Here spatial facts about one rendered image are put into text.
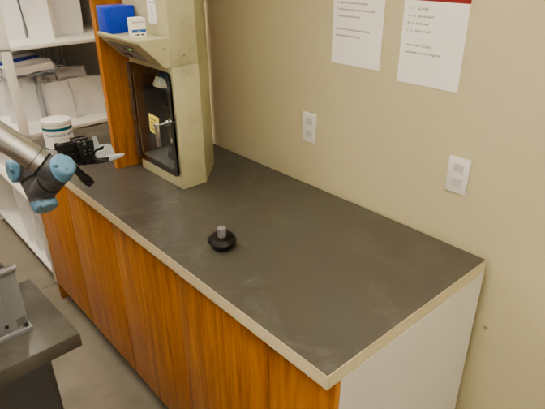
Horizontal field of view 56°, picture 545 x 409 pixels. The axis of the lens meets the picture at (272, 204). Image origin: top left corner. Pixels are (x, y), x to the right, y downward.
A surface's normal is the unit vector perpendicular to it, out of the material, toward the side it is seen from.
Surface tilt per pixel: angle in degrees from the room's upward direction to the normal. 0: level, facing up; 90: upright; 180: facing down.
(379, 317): 1
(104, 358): 0
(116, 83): 90
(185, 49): 90
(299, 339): 0
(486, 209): 90
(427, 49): 90
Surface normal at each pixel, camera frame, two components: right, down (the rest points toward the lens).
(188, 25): 0.66, 0.33
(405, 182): -0.75, 0.30
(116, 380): 0.00, -0.89
